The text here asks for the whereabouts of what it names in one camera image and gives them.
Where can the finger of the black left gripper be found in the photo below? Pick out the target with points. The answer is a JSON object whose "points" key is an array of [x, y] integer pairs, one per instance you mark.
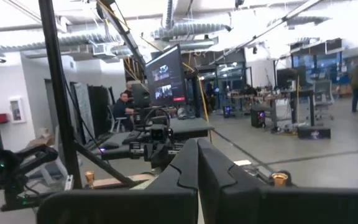
{"points": [[154, 155], [168, 155]]}

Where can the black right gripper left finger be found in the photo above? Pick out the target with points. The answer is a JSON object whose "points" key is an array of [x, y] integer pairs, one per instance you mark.
{"points": [[120, 208]]}

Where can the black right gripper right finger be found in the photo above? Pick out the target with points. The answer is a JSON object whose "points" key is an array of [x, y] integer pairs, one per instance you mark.
{"points": [[275, 208]]}

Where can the medium brass candlestick holder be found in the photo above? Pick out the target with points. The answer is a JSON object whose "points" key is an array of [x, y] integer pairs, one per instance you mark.
{"points": [[280, 179]]}

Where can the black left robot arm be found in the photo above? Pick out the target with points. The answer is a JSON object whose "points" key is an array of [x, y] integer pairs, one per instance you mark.
{"points": [[174, 135]]}

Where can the short brass candlestick holder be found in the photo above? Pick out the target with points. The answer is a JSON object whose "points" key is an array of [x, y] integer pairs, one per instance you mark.
{"points": [[89, 175]]}

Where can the black computer monitor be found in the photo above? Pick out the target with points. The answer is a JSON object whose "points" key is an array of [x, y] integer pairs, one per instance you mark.
{"points": [[165, 77]]}

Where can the black floor box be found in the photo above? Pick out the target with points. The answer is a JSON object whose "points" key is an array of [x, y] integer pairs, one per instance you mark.
{"points": [[314, 132]]}

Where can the black lit computer tower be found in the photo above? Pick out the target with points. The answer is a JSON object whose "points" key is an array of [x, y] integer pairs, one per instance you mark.
{"points": [[258, 118]]}

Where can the grey office chair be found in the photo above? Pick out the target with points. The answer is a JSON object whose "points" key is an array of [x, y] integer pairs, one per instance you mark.
{"points": [[323, 93]]}

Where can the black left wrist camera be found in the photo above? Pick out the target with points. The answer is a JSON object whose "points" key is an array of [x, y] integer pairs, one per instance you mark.
{"points": [[158, 133]]}

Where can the black aluminium table frame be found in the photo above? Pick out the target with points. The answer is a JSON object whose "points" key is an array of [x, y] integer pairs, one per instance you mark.
{"points": [[57, 93]]}

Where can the white framed wall picture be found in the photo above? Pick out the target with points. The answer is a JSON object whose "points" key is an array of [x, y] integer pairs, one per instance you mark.
{"points": [[16, 110]]}

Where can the silver ceiling duct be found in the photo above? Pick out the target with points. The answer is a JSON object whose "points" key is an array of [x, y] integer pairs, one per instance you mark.
{"points": [[188, 30]]}

